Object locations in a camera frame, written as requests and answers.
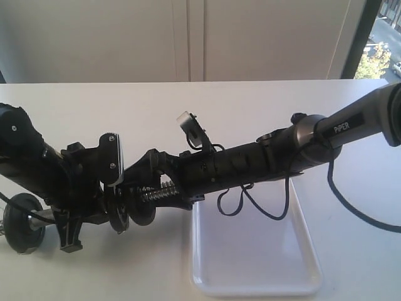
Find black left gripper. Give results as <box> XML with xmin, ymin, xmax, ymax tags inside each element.
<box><xmin>43</xmin><ymin>142</ymin><xmax>108</xmax><ymax>253</ymax></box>

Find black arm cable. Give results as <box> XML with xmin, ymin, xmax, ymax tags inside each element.
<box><xmin>0</xmin><ymin>191</ymin><xmax>60</xmax><ymax>220</ymax></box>
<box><xmin>184</xmin><ymin>125</ymin><xmax>401</xmax><ymax>231</ymax></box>

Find chrome threaded dumbbell bar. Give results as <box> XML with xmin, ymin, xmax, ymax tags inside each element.
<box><xmin>0</xmin><ymin>183</ymin><xmax>181</xmax><ymax>235</ymax></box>

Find black weight plate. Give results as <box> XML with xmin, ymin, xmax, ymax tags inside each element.
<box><xmin>127</xmin><ymin>189</ymin><xmax>156</xmax><ymax>226</ymax></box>
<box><xmin>105</xmin><ymin>187</ymin><xmax>129</xmax><ymax>234</ymax></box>
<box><xmin>3</xmin><ymin>193</ymin><xmax>46</xmax><ymax>254</ymax></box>

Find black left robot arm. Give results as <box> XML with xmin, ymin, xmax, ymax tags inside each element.
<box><xmin>1</xmin><ymin>103</ymin><xmax>108</xmax><ymax>253</ymax></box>

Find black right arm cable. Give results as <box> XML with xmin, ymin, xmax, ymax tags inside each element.
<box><xmin>184</xmin><ymin>125</ymin><xmax>401</xmax><ymax>231</ymax></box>

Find white plastic tray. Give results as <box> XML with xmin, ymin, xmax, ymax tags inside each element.
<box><xmin>190</xmin><ymin>181</ymin><xmax>323</xmax><ymax>298</ymax></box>

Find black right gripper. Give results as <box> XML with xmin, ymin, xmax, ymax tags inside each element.
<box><xmin>123</xmin><ymin>149</ymin><xmax>219</xmax><ymax>211</ymax></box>

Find beige cabinet doors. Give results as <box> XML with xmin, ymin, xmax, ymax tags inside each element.
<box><xmin>1</xmin><ymin>1</ymin><xmax>365</xmax><ymax>83</ymax></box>

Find black window frame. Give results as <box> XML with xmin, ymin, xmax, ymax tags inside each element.
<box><xmin>340</xmin><ymin>0</ymin><xmax>382</xmax><ymax>79</ymax></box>

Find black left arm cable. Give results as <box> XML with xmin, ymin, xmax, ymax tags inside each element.
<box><xmin>0</xmin><ymin>191</ymin><xmax>60</xmax><ymax>220</ymax></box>

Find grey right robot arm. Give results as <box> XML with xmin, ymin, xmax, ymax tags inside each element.
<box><xmin>122</xmin><ymin>83</ymin><xmax>400</xmax><ymax>215</ymax></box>

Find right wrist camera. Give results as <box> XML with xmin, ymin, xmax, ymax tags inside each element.
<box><xmin>177</xmin><ymin>111</ymin><xmax>212</xmax><ymax>151</ymax></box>

